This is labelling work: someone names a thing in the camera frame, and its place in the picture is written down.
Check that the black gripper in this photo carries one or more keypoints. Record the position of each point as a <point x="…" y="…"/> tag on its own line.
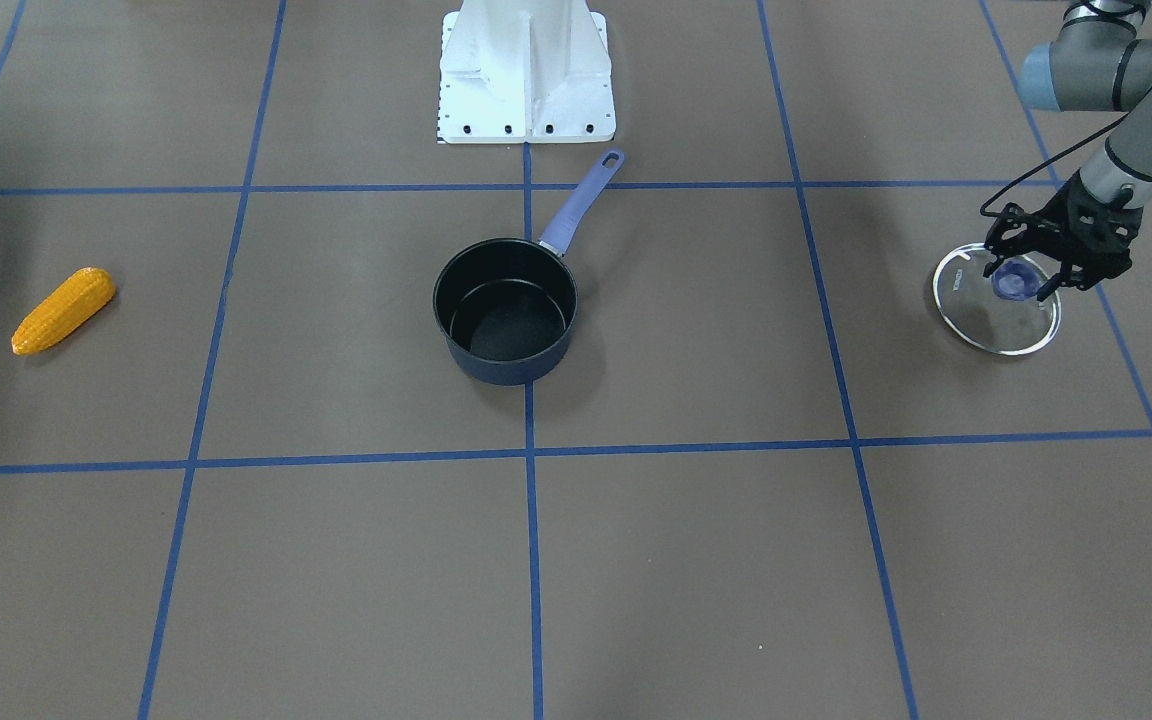
<point x="1093" y="222"/>

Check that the glass pot lid blue knob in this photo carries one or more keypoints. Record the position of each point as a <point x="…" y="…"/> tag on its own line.
<point x="995" y="307"/>

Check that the yellow corn cob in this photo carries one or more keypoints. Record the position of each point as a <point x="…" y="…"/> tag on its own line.
<point x="80" y="296"/>

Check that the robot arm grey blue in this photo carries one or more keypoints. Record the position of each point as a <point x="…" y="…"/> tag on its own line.
<point x="1098" y="62"/>

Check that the blue saucepan with handle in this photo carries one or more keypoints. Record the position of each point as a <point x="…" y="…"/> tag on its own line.
<point x="506" y="307"/>

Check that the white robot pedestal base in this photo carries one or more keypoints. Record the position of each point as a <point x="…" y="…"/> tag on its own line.
<point x="525" y="72"/>

